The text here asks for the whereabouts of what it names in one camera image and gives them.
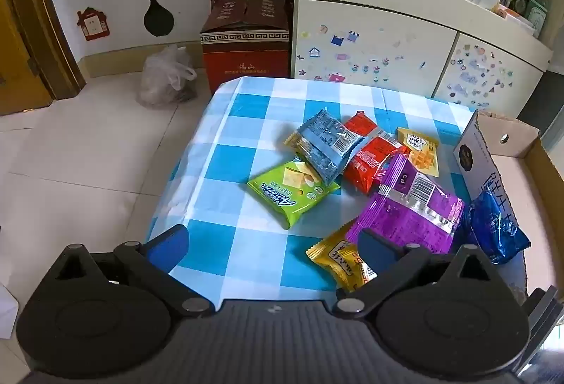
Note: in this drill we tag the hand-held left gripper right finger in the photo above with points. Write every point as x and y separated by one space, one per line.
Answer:
374 251

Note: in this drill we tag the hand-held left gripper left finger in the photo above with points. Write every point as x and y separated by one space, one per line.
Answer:
165 249

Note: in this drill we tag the yellow waffle snack packet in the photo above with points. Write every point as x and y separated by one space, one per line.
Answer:
421 152
335 256

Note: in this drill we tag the purple snack packet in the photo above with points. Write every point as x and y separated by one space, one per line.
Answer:
405 212

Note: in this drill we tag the red snack packet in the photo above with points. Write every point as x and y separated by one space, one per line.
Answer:
374 166

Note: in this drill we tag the green snack packet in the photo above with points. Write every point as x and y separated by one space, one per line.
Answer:
291 192

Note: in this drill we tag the light blue snack packet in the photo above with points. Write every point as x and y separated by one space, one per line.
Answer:
328 141

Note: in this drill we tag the dark blue snack packet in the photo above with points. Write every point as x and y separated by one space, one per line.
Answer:
495 229

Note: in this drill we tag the olive yellow snack packet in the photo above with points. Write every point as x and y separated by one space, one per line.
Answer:
293 141

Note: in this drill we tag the blue white checked tablecloth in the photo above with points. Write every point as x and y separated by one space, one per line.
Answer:
229 146

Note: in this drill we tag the clear plastic bag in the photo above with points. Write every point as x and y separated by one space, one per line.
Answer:
163 80

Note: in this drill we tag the white paper sheet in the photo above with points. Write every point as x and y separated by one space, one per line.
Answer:
8 313

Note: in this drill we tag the cream cabinet with stickers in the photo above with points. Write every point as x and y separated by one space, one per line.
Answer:
374 40

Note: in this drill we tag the red brown cardboard box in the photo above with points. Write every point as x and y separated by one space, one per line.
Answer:
244 53

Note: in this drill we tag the wooden door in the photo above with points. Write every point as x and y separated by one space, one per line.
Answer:
26 13

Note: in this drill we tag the red house wall sticker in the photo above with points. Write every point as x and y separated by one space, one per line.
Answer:
92 25

